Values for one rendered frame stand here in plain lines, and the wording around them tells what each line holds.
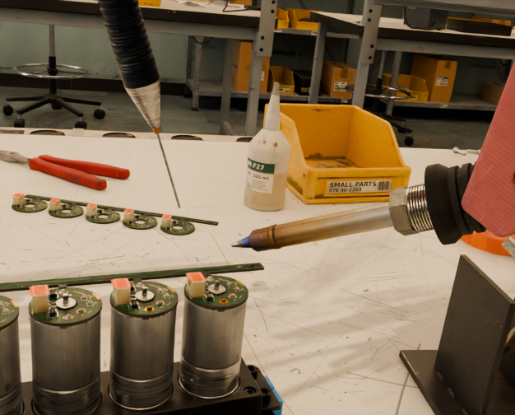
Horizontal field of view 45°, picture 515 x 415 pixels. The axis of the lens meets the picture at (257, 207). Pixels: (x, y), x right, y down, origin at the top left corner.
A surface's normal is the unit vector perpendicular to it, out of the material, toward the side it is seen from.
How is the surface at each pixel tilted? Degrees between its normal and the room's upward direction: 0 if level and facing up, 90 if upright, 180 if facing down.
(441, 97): 90
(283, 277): 0
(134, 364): 90
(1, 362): 90
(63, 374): 90
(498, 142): 99
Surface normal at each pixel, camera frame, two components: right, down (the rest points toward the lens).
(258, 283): 0.10, -0.93
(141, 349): 0.14, 0.36
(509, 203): -0.49, 0.40
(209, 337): -0.11, 0.34
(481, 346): -0.98, -0.04
